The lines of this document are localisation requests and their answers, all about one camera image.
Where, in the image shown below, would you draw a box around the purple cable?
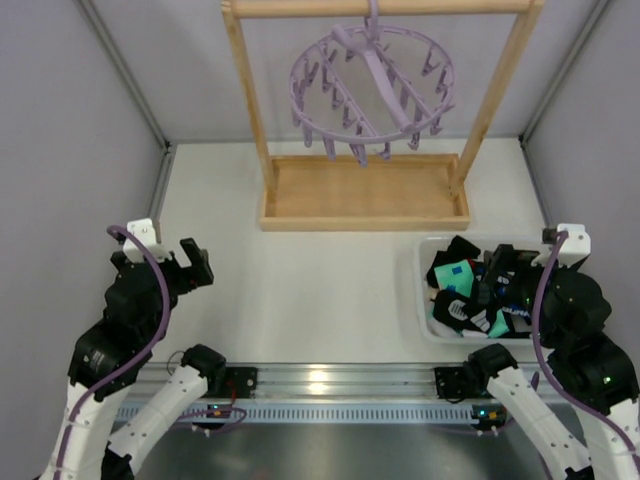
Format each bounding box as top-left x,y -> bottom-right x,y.
529,229 -> 640,480
49,225 -> 249,480

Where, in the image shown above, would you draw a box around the mint green white sock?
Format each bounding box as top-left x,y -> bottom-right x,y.
434,260 -> 475,297

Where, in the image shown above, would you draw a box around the black sock blue accents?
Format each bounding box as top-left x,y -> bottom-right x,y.
424,235 -> 481,288

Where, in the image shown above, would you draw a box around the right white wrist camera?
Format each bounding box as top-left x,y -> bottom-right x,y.
531,223 -> 591,267

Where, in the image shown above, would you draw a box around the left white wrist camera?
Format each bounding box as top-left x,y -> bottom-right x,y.
122,218 -> 171,263

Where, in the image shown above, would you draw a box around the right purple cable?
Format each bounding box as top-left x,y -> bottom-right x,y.
529,229 -> 640,480

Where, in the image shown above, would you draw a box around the black sock grey patch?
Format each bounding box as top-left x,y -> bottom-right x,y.
432,290 -> 496,335

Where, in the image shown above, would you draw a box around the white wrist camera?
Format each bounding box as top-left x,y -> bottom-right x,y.
122,218 -> 171,263
531,223 -> 591,267

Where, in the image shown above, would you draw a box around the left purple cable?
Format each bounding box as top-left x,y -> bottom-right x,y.
49,225 -> 249,480

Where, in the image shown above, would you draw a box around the purple round clip hanger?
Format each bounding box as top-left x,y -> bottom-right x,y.
288,1 -> 456,166

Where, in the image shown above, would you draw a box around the wooden hanger rack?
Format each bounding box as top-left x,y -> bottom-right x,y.
221,1 -> 543,232

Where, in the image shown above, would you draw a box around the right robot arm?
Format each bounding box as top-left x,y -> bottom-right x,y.
463,244 -> 639,479

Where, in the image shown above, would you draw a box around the aluminium mounting rail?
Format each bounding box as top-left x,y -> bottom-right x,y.
79,362 -> 626,426

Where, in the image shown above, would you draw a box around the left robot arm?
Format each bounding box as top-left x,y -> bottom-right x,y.
41,238 -> 226,479

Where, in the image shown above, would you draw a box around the white plastic basket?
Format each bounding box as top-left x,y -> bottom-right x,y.
412,232 -> 544,348

